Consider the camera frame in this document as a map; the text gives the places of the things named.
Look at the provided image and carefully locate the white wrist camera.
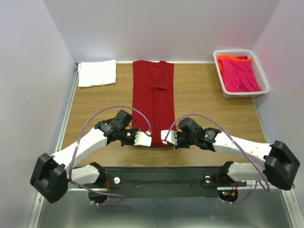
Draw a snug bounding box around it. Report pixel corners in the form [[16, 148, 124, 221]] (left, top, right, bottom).
[[134, 131, 152, 147], [161, 130, 177, 145]]

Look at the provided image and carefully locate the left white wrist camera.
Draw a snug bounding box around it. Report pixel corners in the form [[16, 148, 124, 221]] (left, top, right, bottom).
[[134, 131, 152, 147]]

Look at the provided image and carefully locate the white plastic basket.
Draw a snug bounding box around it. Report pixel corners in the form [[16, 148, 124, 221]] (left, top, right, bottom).
[[213, 49, 269, 99]]

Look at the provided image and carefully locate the folded white t shirt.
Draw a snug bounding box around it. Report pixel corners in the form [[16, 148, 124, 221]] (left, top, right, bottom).
[[78, 59, 116, 88]]

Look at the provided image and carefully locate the dark red t shirt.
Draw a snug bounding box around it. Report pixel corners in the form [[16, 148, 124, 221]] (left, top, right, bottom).
[[133, 60, 175, 147]]

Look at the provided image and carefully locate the pink t shirt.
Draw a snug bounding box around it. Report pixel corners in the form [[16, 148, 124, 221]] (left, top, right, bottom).
[[221, 60, 261, 93]]

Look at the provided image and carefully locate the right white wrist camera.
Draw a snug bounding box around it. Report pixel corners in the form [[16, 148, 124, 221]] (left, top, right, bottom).
[[161, 130, 177, 145]]

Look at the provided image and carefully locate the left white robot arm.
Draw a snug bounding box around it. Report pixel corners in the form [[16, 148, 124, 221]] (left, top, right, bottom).
[[30, 110, 145, 203]]

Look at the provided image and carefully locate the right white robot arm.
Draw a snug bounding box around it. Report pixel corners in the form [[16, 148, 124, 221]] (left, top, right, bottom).
[[167, 117, 300, 190]]

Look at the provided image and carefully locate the orange t shirt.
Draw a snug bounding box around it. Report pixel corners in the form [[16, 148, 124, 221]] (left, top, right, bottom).
[[217, 55, 253, 73]]

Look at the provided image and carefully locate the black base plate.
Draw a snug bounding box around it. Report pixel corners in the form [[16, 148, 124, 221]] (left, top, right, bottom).
[[78, 167, 247, 200]]

